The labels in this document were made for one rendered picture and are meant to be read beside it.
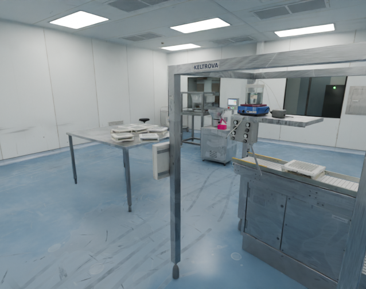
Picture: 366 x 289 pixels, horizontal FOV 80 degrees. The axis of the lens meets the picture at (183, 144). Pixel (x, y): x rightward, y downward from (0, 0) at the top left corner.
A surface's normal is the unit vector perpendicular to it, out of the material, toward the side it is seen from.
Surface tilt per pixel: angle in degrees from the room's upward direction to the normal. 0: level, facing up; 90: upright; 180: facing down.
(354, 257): 90
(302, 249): 89
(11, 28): 90
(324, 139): 90
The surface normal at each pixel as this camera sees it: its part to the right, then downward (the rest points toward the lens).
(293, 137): -0.58, 0.19
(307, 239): -0.75, 0.16
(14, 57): 0.81, 0.14
